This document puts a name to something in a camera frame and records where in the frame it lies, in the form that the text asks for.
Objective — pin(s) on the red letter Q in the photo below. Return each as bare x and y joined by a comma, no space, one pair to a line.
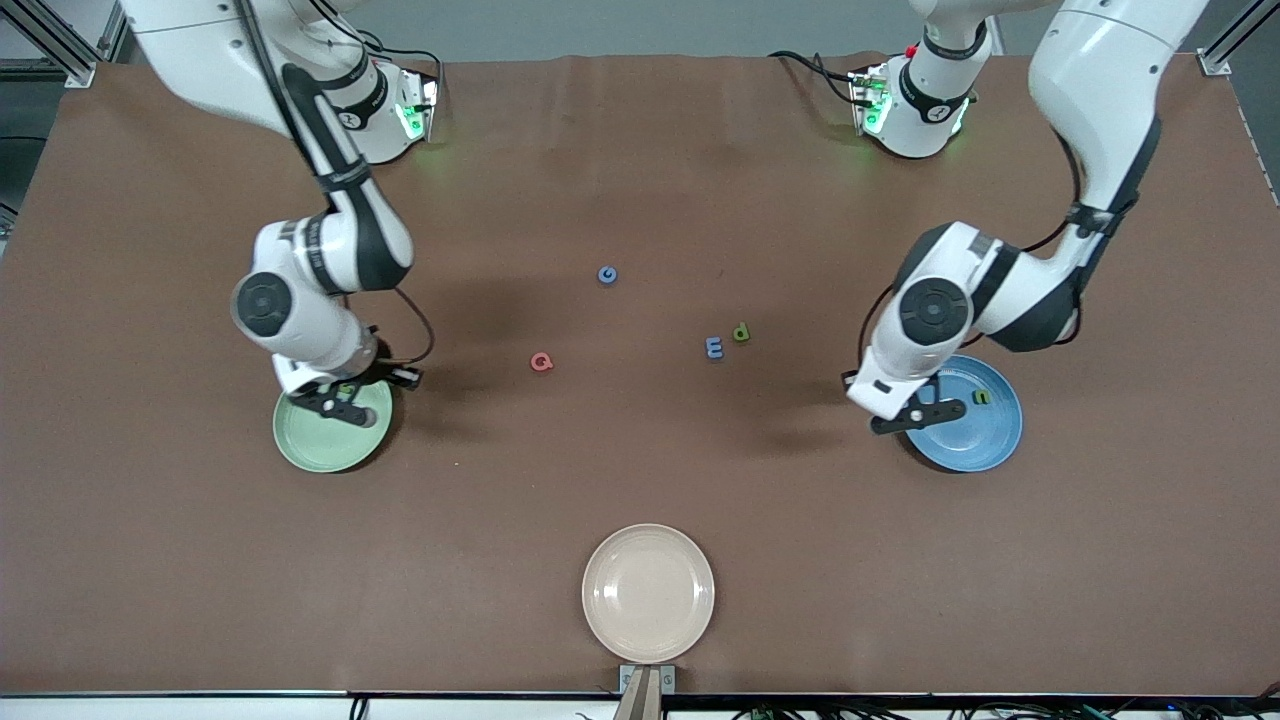
541,362

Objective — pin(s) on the blue letter m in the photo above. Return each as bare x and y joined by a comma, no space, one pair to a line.
714,347

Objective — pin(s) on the blue letter C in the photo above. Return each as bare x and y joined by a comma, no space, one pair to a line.
607,274

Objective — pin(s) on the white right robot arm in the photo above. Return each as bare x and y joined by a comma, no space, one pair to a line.
200,50

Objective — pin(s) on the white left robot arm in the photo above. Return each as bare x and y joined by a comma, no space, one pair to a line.
1110,80

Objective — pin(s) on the green plate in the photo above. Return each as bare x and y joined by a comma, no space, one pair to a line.
320,445

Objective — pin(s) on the blue plate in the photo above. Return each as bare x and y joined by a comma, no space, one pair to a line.
985,440

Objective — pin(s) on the brown table mat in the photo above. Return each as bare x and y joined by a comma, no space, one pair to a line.
640,470

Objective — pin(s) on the grey base connector box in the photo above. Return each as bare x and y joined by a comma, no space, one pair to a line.
425,100
866,92

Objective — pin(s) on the beige plate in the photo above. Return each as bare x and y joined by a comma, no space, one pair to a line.
648,592

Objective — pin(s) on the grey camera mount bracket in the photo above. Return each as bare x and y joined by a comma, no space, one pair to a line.
627,678

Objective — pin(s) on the silver aluminium frame profile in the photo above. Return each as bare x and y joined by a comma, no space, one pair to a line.
1218,62
78,75

